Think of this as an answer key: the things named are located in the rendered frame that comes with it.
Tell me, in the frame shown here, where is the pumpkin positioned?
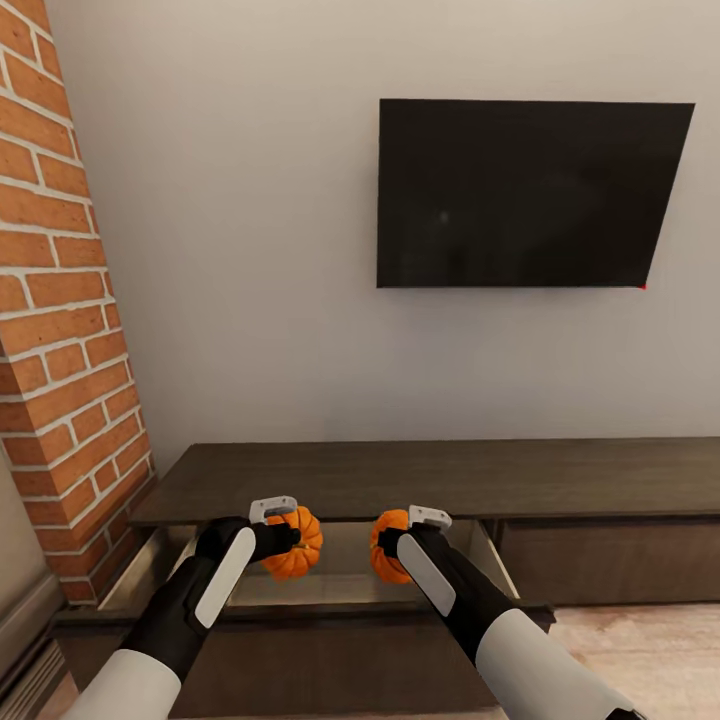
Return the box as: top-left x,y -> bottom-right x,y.
261,506 -> 323,580
369,509 -> 411,584

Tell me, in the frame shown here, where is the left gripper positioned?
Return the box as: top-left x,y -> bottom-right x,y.
254,523 -> 301,561

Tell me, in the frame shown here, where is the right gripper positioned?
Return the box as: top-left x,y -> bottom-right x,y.
378,527 -> 406,559

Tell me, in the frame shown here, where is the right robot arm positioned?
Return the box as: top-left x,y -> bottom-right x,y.
378,505 -> 653,720

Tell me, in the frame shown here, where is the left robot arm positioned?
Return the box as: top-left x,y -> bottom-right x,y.
62,496 -> 301,720

